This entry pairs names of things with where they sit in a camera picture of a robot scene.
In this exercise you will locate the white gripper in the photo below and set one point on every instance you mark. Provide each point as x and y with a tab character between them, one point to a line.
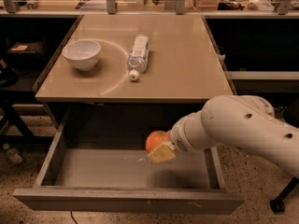
177	136

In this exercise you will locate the orange fruit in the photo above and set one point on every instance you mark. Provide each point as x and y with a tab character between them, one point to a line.
155	138

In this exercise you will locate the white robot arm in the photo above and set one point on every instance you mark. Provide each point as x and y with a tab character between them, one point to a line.
247	122

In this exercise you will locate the grey open top drawer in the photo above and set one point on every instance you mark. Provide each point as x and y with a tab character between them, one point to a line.
98	162

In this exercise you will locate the grey cabinet with tan top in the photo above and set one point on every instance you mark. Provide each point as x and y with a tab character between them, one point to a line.
183	66

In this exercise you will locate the clear plastic water bottle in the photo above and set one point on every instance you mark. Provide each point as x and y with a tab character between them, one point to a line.
137	61

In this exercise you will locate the white ceramic bowl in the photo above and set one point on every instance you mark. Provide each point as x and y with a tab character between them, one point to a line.
82	54

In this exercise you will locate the black office chair base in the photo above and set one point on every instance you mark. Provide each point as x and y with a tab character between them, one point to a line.
277	205

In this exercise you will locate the small bottle on floor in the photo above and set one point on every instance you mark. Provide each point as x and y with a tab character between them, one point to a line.
13	154

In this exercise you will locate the black stand left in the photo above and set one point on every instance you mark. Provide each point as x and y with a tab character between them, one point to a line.
27	137

